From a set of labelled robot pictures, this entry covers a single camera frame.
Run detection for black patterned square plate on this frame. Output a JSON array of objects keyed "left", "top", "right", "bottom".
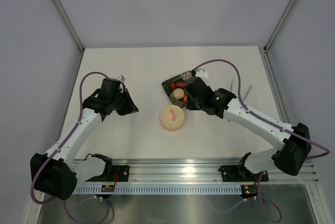
[{"left": 162, "top": 71, "right": 196, "bottom": 108}]

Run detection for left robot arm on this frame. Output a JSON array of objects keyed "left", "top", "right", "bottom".
[{"left": 30, "top": 75, "right": 139, "bottom": 203}]

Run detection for black mounting plate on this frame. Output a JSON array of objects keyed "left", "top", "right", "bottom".
[
  {"left": 218, "top": 165, "right": 260, "bottom": 182},
  {"left": 103, "top": 165, "right": 130, "bottom": 182}
]

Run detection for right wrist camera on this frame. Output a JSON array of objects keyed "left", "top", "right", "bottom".
[{"left": 193, "top": 69, "right": 209, "bottom": 78}]

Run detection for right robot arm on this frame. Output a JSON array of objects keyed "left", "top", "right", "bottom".
[{"left": 184, "top": 76, "right": 311, "bottom": 182}]

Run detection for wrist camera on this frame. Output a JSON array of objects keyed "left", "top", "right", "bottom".
[
  {"left": 193, "top": 69, "right": 209, "bottom": 78},
  {"left": 116, "top": 75, "right": 126, "bottom": 83}
]

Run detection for pink and cream lunch bowl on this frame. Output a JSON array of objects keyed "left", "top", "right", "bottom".
[{"left": 160, "top": 120, "right": 184, "bottom": 131}]

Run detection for metal tongs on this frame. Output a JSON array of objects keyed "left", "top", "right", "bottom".
[{"left": 228, "top": 76, "right": 253, "bottom": 101}]

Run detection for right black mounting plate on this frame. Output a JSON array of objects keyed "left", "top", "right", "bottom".
[{"left": 218, "top": 165, "right": 260, "bottom": 182}]

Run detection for toy white bun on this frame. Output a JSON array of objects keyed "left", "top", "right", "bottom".
[{"left": 173, "top": 88, "right": 185, "bottom": 99}]

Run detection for aluminium frame post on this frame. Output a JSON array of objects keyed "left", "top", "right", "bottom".
[
  {"left": 263, "top": 0, "right": 298, "bottom": 54},
  {"left": 52, "top": 0, "right": 85, "bottom": 54}
]

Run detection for toy red sausage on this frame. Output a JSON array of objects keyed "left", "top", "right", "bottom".
[{"left": 176, "top": 82, "right": 184, "bottom": 88}]

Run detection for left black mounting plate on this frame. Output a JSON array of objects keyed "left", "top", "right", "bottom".
[{"left": 103, "top": 165, "right": 130, "bottom": 182}]

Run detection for left aluminium frame post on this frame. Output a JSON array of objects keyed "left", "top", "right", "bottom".
[{"left": 52, "top": 0, "right": 85, "bottom": 54}]

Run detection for white slotted cable duct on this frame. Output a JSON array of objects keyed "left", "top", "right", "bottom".
[{"left": 73, "top": 184, "right": 242, "bottom": 195}]

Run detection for aluminium rail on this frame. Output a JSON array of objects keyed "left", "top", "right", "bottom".
[{"left": 113, "top": 158, "right": 319, "bottom": 184}]

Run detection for right aluminium frame post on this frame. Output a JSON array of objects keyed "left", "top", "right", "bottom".
[{"left": 263, "top": 0, "right": 298, "bottom": 54}]

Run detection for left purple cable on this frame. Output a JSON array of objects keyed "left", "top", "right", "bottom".
[{"left": 30, "top": 71, "right": 115, "bottom": 221}]

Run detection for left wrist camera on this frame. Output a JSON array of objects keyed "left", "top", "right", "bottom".
[{"left": 116, "top": 75, "right": 126, "bottom": 83}]

